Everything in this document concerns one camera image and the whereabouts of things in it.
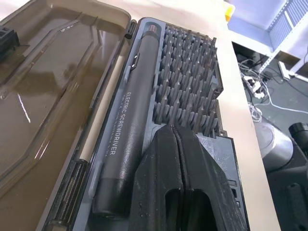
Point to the grey screwdriver bit case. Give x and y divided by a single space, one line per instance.
217 154

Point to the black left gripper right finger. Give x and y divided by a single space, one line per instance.
207 183

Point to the white power strip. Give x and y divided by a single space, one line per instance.
251 86

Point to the set of steel screwdriver bits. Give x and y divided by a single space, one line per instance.
187 79

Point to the smoky transparent case lid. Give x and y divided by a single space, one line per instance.
60 96

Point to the small black block item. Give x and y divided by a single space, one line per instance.
7 41

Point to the yellow object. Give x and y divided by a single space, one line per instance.
229 13

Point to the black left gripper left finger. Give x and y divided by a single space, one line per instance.
156 168

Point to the silver robot body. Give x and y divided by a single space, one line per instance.
274 144

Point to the black robot body part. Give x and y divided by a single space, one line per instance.
293 192

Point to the white metal shelf rack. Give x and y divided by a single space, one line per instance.
279 31

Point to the dark grey electric screwdriver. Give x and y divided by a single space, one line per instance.
136 101

